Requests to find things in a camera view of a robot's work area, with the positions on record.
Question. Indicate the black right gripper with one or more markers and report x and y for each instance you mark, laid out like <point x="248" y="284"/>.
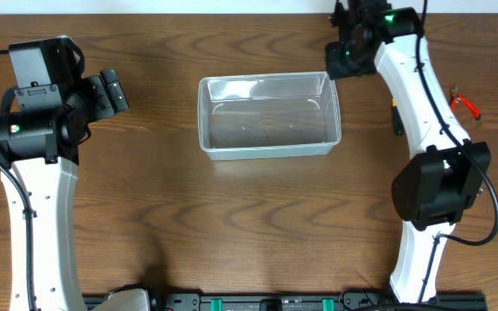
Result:
<point x="334" y="67"/>

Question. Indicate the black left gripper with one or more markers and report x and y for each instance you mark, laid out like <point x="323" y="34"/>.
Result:
<point x="98" y="107"/>

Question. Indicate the clear plastic container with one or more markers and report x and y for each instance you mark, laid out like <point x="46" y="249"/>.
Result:
<point x="271" y="115"/>

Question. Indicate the yellow black small screwdriver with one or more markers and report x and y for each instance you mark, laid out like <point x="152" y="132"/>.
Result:
<point x="398" y="127"/>

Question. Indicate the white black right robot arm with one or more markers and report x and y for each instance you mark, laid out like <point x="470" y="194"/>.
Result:
<point x="446" y="168"/>

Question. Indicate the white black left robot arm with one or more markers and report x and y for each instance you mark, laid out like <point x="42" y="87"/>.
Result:
<point x="43" y="121"/>

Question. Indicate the red handled pliers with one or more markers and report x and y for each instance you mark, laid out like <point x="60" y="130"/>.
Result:
<point x="456" y="97"/>

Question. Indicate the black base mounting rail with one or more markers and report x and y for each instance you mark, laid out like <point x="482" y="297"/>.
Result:
<point x="348" y="300"/>

